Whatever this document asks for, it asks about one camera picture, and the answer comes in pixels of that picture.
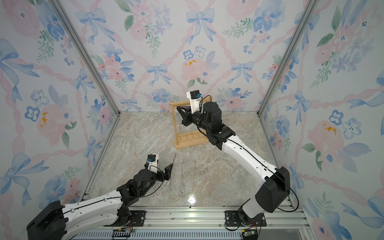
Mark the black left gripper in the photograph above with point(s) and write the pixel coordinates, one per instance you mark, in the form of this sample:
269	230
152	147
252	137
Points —
167	173

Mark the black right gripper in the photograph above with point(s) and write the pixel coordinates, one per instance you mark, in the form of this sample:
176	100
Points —
187	114

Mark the wooden jewelry display stand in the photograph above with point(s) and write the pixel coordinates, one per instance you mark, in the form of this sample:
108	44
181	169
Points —
188	139

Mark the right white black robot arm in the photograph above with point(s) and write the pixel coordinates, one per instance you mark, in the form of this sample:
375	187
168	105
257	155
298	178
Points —
273	183

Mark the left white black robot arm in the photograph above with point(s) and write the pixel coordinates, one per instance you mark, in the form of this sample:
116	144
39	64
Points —
63	222

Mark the green circuit board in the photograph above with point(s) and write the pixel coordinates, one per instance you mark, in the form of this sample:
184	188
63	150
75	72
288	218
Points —
250	235

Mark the left aluminium corner profile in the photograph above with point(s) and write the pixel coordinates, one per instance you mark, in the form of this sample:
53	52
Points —
85	56

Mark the aluminium corner profile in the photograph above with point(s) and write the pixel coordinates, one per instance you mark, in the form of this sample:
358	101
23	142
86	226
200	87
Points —
85	56
307	14

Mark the right aluminium corner profile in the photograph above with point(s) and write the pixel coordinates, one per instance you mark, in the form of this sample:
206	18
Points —
307	14

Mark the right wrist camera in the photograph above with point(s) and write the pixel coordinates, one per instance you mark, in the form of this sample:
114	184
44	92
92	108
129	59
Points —
195	98

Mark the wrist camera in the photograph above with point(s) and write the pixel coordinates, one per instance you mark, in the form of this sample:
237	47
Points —
195	98
152	163

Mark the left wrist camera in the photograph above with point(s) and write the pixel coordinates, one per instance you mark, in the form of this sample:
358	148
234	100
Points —
152	163

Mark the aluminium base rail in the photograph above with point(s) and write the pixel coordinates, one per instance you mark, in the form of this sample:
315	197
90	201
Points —
202	223

